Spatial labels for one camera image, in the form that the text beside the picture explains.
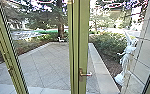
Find green framed glass door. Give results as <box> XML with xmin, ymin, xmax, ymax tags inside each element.
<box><xmin>75</xmin><ymin>0</ymin><xmax>150</xmax><ymax>94</ymax></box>
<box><xmin>0</xmin><ymin>0</ymin><xmax>79</xmax><ymax>94</ymax></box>

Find white garden bench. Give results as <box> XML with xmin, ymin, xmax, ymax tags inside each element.
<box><xmin>57</xmin><ymin>36</ymin><xmax>66</xmax><ymax>43</ymax></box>

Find large tree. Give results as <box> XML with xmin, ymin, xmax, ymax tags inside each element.
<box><xmin>30</xmin><ymin>0</ymin><xmax>70</xmax><ymax>39</ymax></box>

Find green shrub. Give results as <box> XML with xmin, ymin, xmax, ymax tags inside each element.
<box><xmin>89</xmin><ymin>31</ymin><xmax>129</xmax><ymax>64</ymax></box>

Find long green hedge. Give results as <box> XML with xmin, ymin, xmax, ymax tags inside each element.
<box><xmin>10</xmin><ymin>31</ymin><xmax>69</xmax><ymax>56</ymax></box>

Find white garden statue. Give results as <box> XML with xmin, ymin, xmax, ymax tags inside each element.
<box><xmin>114</xmin><ymin>29</ymin><xmax>139</xmax><ymax>86</ymax></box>

